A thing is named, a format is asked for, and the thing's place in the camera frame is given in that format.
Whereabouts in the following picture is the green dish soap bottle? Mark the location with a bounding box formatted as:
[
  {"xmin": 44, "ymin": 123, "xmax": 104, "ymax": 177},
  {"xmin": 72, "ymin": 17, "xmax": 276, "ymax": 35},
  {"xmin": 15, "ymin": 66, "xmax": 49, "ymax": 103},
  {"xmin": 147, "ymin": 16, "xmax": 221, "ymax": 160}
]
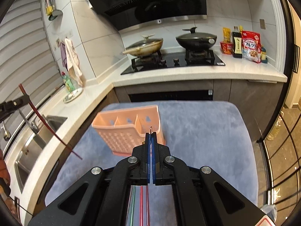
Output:
[{"xmin": 62, "ymin": 72, "xmax": 75, "ymax": 92}]

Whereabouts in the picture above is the dark soy sauce bottle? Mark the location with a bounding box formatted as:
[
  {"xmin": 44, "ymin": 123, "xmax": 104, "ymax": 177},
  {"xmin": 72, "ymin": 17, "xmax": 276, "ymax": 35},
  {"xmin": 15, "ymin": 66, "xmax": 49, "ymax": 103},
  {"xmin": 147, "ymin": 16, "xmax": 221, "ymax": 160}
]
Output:
[{"xmin": 232, "ymin": 26, "xmax": 242, "ymax": 59}]

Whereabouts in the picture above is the white hanging towel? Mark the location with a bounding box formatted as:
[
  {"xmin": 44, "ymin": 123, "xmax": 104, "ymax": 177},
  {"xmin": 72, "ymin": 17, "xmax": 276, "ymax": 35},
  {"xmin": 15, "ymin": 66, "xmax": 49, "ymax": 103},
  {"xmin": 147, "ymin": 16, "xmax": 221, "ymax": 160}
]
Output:
[{"xmin": 64, "ymin": 38, "xmax": 84, "ymax": 87}]

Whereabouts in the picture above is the pink perforated utensil holder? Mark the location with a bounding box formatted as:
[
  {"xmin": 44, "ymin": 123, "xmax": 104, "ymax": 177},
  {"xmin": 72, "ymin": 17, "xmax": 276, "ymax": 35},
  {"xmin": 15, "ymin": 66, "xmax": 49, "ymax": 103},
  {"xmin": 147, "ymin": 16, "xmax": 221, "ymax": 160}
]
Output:
[{"xmin": 91, "ymin": 105, "xmax": 165, "ymax": 156}]

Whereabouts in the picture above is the chrome faucet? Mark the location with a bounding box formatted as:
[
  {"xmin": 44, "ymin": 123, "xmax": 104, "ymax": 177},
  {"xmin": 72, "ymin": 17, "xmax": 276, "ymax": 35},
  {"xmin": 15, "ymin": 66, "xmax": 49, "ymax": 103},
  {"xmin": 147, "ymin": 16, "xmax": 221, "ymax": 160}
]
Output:
[{"xmin": 1, "ymin": 109, "xmax": 39, "ymax": 141}]

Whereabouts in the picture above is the beige pan with lid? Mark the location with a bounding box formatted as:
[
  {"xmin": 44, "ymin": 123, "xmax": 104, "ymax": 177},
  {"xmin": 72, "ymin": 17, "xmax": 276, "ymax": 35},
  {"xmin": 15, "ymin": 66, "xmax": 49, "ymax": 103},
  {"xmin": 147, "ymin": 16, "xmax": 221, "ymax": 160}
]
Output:
[{"xmin": 122, "ymin": 34, "xmax": 163, "ymax": 57}]

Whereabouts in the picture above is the steel sink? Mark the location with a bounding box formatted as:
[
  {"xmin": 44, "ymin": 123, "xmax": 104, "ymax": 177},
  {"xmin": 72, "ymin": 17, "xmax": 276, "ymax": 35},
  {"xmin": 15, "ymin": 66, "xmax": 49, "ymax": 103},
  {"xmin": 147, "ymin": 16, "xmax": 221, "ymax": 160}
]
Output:
[{"xmin": 14, "ymin": 117, "xmax": 54, "ymax": 192}]

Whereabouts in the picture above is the black gas hob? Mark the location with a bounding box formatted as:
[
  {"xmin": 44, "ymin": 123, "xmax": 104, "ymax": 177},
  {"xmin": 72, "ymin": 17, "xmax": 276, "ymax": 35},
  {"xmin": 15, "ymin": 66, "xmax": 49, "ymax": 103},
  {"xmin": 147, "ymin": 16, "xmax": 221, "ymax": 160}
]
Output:
[{"xmin": 121, "ymin": 50, "xmax": 226, "ymax": 75}]

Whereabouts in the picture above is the yellow snack packet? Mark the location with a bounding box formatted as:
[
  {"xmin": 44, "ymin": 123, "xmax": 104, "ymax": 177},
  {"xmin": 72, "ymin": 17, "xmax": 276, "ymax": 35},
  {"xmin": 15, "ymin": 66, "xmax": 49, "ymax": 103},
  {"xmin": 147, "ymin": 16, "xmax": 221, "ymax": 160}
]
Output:
[{"xmin": 222, "ymin": 27, "xmax": 231, "ymax": 43}]

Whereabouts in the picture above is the small white plate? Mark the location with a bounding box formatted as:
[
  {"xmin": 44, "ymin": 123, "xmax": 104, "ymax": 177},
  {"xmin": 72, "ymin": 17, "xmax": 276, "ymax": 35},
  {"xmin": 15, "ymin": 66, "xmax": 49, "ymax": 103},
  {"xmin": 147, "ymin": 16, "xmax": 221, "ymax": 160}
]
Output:
[{"xmin": 63, "ymin": 87, "xmax": 83, "ymax": 103}]

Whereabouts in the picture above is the red cereal bag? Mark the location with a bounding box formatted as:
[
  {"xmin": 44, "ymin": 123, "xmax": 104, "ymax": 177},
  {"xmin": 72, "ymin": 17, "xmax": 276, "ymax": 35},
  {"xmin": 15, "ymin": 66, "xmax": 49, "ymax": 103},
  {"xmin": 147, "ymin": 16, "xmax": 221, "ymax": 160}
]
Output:
[{"xmin": 242, "ymin": 31, "xmax": 261, "ymax": 63}]

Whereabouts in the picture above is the red instant noodle cup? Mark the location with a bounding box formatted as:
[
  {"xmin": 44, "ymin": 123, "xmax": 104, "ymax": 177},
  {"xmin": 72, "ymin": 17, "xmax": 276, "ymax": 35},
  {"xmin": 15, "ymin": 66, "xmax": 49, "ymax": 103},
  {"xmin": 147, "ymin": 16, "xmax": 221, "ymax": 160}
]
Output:
[{"xmin": 220, "ymin": 41, "xmax": 233, "ymax": 55}]

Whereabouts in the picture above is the blue fleece table mat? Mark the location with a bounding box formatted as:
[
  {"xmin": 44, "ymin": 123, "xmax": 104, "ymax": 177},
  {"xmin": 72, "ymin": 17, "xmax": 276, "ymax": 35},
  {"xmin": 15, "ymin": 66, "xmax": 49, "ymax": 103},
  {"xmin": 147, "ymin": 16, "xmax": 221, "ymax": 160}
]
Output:
[{"xmin": 45, "ymin": 101, "xmax": 258, "ymax": 225}]

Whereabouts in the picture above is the small blue yellow container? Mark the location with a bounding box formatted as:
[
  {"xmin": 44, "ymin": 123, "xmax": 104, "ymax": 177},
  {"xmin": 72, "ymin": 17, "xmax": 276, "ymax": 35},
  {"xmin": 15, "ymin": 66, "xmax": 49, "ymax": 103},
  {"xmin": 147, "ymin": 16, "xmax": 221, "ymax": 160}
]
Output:
[{"xmin": 261, "ymin": 45, "xmax": 268, "ymax": 63}]

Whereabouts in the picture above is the dark red chopstick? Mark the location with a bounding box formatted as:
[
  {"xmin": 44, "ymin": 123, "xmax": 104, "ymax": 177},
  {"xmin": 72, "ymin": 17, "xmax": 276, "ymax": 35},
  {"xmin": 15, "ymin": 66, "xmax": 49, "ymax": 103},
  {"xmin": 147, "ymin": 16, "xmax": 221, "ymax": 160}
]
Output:
[{"xmin": 18, "ymin": 84, "xmax": 82, "ymax": 160}]

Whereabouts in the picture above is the red twisted chopstick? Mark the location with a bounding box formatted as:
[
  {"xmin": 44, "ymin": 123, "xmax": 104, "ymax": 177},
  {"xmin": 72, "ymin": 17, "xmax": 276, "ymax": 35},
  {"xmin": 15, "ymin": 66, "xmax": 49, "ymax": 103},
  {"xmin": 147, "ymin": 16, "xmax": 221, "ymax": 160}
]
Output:
[{"xmin": 139, "ymin": 186, "xmax": 143, "ymax": 226}]

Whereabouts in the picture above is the black wok with lid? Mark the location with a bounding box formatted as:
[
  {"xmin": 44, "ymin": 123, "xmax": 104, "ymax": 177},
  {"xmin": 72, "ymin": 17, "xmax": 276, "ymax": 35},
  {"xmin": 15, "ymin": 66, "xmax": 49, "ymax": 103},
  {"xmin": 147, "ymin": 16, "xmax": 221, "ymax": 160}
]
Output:
[{"xmin": 176, "ymin": 27, "xmax": 217, "ymax": 52}]

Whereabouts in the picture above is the black range hood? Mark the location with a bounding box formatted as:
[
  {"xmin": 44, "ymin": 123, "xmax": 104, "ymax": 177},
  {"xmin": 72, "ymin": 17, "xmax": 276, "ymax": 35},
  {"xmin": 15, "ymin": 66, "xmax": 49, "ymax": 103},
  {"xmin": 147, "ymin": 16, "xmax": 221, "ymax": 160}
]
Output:
[{"xmin": 88, "ymin": 0, "xmax": 207, "ymax": 31}]

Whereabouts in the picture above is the person's left hand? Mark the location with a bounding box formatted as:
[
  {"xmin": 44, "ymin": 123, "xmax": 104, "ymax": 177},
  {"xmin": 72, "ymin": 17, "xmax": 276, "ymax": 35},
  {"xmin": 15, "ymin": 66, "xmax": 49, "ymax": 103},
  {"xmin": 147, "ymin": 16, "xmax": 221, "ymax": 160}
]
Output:
[{"xmin": 0, "ymin": 150, "xmax": 11, "ymax": 200}]

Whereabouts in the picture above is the green chopstick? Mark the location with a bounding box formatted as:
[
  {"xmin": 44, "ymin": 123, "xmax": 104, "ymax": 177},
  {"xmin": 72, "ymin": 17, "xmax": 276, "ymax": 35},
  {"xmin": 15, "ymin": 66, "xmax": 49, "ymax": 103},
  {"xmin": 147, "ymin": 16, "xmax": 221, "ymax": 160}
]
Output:
[{"xmin": 127, "ymin": 186, "xmax": 136, "ymax": 226}]

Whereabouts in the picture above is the bright red chopstick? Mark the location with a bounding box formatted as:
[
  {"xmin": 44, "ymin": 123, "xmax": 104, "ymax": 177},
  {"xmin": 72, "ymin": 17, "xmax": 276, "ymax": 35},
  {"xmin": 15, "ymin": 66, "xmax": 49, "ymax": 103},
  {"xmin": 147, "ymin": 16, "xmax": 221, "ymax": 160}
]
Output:
[{"xmin": 145, "ymin": 186, "xmax": 151, "ymax": 226}]

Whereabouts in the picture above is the purple hanging cloth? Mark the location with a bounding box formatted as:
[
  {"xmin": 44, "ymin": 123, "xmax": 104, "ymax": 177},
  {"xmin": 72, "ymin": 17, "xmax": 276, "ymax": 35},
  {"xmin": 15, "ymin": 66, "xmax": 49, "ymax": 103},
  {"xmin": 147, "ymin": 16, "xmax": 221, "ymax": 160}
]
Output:
[{"xmin": 60, "ymin": 41, "xmax": 67, "ymax": 69}]

